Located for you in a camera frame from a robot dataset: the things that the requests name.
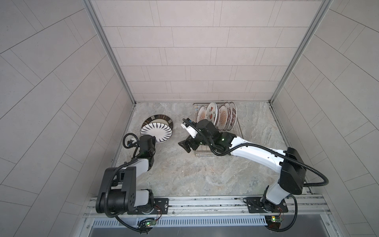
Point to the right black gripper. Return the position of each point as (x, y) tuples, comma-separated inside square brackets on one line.
[(185, 144)]

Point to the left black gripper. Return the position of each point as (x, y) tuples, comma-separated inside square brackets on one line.
[(151, 138)]

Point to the white black radial stripe plate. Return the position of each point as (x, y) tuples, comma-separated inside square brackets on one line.
[(160, 131)]

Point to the dark striped rim plate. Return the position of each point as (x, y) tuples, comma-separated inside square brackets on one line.
[(159, 119)]

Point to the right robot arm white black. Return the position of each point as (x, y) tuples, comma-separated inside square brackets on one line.
[(294, 175)]

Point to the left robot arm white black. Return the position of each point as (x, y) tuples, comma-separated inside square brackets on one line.
[(118, 193)]

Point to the white red patterned plate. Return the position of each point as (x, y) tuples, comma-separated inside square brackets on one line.
[(201, 114)]

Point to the white plate fruit pattern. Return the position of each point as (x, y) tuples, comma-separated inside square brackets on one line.
[(212, 113)]

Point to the brown patterned plate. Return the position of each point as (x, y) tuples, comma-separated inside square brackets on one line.
[(223, 117)]

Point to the white red rim plate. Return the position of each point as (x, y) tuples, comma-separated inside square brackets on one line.
[(229, 111)]

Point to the rightmost white patterned plate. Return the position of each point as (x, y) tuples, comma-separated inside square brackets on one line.
[(234, 116)]

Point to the left circuit board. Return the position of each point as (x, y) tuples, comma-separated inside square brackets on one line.
[(146, 224)]

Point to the circuit board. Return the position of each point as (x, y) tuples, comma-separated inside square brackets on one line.
[(273, 222), (146, 224)]

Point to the right circuit board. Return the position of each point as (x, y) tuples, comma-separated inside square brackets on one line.
[(273, 222)]

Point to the left aluminium corner profile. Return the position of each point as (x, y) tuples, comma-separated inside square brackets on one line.
[(107, 47)]

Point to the aluminium corner profile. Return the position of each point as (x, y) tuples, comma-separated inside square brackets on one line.
[(320, 14), (107, 47)]

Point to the right aluminium corner profile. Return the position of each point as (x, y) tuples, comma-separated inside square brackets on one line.
[(320, 14)]

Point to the metal wire dish rack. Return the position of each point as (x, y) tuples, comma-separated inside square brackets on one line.
[(225, 134)]

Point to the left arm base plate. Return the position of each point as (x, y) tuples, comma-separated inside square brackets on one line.
[(154, 206)]

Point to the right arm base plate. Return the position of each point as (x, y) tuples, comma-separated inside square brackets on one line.
[(255, 205)]

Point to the aluminium mounting rail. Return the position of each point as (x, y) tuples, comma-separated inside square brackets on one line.
[(182, 206)]

